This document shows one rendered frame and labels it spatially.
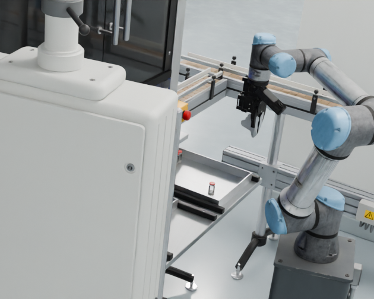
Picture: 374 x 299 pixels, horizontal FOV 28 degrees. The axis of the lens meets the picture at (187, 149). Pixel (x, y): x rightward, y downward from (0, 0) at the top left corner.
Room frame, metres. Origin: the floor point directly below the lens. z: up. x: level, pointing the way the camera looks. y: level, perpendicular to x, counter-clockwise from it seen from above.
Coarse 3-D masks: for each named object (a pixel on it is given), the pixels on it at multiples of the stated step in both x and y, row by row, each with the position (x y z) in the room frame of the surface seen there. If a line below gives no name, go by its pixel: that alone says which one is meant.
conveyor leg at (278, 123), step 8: (280, 120) 3.22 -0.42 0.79; (272, 128) 3.24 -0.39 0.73; (280, 128) 3.22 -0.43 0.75; (272, 136) 3.23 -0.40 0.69; (280, 136) 3.22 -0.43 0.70; (272, 144) 3.22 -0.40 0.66; (272, 152) 3.22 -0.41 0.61; (272, 160) 3.22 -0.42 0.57; (264, 192) 3.22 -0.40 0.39; (264, 200) 3.22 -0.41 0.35; (264, 208) 3.22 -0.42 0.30; (264, 216) 3.22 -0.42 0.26; (256, 224) 3.23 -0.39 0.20; (264, 224) 3.22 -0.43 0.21; (256, 232) 3.22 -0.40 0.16; (264, 232) 3.23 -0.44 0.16
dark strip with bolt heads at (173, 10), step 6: (174, 0) 2.56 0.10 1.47; (174, 6) 2.56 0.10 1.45; (174, 12) 2.56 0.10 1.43; (174, 18) 2.57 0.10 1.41; (168, 24) 2.54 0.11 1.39; (174, 24) 2.57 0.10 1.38; (168, 30) 2.54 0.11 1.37; (174, 30) 2.57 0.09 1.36; (168, 36) 2.54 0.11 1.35; (168, 42) 2.54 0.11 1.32; (168, 48) 2.55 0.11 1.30; (168, 54) 2.55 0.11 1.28; (168, 60) 2.55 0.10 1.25; (168, 66) 2.56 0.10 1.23
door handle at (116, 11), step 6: (114, 0) 2.13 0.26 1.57; (120, 0) 2.14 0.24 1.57; (114, 6) 2.13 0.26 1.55; (120, 6) 2.14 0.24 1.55; (114, 12) 2.13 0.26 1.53; (114, 18) 2.13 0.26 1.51; (114, 24) 2.13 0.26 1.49; (102, 30) 2.16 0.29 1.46; (114, 30) 2.13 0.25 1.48; (114, 36) 2.13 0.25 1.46; (114, 42) 2.13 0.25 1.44
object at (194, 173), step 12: (192, 156) 2.51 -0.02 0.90; (204, 156) 2.49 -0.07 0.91; (180, 168) 2.43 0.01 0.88; (192, 168) 2.44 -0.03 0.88; (204, 168) 2.46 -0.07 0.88; (216, 168) 2.46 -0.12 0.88; (228, 168) 2.44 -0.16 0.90; (240, 168) 2.42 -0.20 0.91; (180, 180) 2.34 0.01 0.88; (192, 180) 2.35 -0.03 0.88; (204, 180) 2.36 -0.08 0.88; (216, 180) 2.37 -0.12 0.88; (228, 180) 2.38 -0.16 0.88; (240, 180) 2.39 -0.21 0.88; (192, 192) 2.22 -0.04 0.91; (204, 192) 2.28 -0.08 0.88; (216, 192) 2.29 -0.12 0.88; (228, 192) 2.24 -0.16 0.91; (216, 204) 2.18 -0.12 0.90
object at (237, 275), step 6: (252, 234) 3.23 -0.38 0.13; (270, 234) 3.34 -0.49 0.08; (276, 234) 3.46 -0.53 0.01; (252, 240) 3.19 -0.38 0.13; (258, 240) 3.20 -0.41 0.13; (264, 240) 3.21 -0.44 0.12; (252, 246) 3.15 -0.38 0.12; (246, 252) 3.11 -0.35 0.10; (252, 252) 3.13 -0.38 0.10; (240, 258) 3.08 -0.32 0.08; (246, 258) 3.08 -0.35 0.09; (240, 264) 3.05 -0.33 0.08; (240, 270) 3.04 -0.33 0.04; (234, 276) 3.02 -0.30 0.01; (240, 276) 3.03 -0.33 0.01
